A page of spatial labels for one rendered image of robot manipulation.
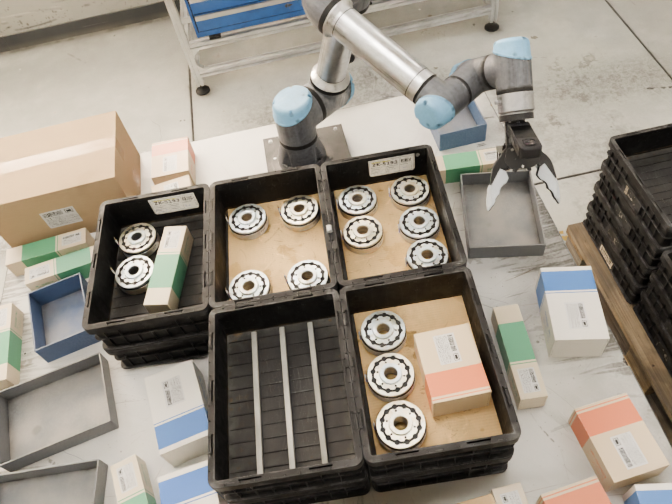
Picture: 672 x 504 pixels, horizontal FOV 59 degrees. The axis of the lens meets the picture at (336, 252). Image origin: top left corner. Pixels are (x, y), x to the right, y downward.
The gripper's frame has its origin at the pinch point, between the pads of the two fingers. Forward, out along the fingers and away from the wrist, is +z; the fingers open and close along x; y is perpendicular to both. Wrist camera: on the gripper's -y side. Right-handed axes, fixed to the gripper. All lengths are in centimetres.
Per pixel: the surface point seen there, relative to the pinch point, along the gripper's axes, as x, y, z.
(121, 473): 94, -8, 49
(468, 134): 0, 60, -17
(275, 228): 58, 29, 2
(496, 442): 14.1, -24.5, 39.9
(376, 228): 31.6, 22.3, 3.8
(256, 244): 64, 26, 5
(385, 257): 30.1, 19.5, 11.0
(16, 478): 122, -3, 51
